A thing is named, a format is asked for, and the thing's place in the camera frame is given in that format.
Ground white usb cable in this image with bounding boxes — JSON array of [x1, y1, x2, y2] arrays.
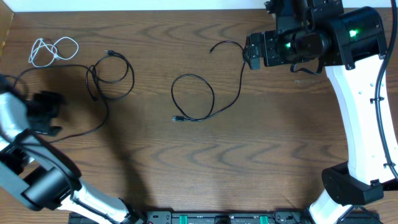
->
[[28, 36, 80, 68]]

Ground black usb cable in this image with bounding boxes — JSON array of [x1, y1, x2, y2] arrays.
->
[[170, 40, 248, 123], [12, 49, 136, 144]]

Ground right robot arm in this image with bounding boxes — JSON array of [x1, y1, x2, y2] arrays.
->
[[243, 0, 397, 223]]

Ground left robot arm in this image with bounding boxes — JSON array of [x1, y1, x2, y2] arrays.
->
[[1, 76, 146, 223]]

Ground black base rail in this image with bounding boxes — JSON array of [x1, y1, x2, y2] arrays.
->
[[68, 210, 383, 224]]

